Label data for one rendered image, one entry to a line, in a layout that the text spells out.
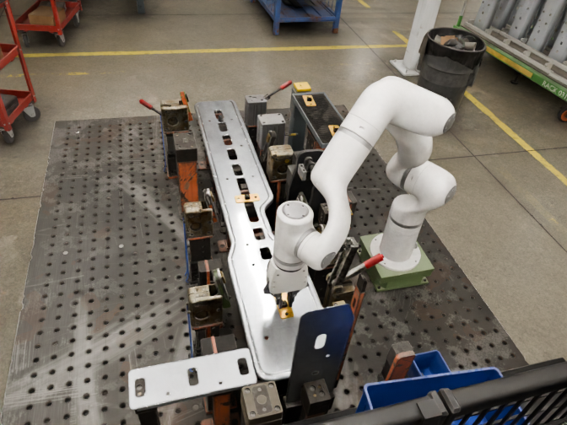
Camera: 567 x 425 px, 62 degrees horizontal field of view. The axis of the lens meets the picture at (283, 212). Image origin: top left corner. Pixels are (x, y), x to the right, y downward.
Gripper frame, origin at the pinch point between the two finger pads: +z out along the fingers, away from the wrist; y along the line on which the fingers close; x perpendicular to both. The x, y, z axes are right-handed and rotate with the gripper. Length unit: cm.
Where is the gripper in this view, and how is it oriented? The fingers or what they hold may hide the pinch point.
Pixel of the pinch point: (284, 298)
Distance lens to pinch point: 128.2
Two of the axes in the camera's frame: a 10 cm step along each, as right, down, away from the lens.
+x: 2.7, 6.5, -7.1
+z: -0.7, 7.5, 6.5
